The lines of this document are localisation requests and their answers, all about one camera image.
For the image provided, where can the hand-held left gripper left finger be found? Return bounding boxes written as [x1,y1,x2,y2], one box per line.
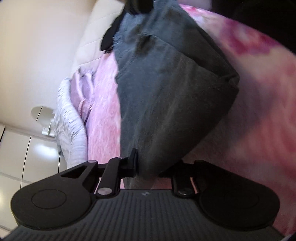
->
[60,148,138,198]

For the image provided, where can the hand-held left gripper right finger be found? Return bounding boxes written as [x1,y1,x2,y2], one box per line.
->
[159,160,234,198]

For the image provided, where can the black pants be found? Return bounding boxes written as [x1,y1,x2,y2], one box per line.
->
[100,14,125,53]

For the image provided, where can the dark grey jeans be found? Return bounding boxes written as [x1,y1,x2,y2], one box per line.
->
[112,0,241,183]

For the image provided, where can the white quilted headboard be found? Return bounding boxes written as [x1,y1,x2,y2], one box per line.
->
[69,0,125,75]

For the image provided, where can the white striped quilt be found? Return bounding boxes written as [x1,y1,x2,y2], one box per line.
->
[54,79,88,168]

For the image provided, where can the lilac pillow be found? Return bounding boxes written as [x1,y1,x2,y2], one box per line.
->
[70,67,95,123]

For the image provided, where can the round white mirror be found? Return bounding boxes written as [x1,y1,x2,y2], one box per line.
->
[31,106,56,136]

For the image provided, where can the white glossy wardrobe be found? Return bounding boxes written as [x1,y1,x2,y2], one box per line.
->
[0,124,67,232]

